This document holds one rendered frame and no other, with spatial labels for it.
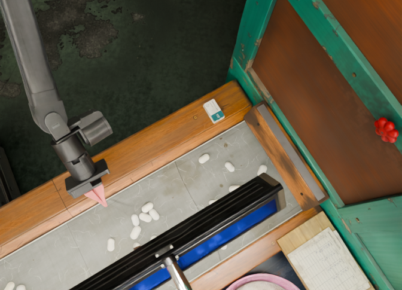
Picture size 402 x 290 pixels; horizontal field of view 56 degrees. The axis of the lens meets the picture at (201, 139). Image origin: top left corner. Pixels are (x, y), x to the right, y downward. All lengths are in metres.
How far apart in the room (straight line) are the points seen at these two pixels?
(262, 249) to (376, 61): 0.60
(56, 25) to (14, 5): 1.38
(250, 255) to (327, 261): 0.20
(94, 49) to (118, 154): 1.09
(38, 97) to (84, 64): 1.24
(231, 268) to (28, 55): 0.69
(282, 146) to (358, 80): 0.38
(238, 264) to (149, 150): 0.38
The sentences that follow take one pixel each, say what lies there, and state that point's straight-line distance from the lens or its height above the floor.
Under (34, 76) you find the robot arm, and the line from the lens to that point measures 0.83.
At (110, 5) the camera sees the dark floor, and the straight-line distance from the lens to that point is 2.20.
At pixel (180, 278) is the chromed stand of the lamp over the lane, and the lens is 0.67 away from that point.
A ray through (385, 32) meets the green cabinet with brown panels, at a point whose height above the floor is 1.34.
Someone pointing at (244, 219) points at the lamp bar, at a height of 1.09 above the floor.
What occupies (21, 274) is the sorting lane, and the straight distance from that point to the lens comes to 1.14.
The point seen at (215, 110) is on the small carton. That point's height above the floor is 0.79.
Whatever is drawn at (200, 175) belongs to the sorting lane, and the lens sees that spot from 1.07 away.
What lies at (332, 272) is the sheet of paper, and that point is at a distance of 1.08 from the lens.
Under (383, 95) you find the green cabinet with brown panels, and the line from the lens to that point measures 0.64.
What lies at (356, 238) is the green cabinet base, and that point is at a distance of 1.04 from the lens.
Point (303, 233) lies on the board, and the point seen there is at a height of 0.78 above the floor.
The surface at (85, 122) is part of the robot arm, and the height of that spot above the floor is 0.99.
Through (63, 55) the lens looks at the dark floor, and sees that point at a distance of 2.11.
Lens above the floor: 1.79
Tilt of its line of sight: 75 degrees down
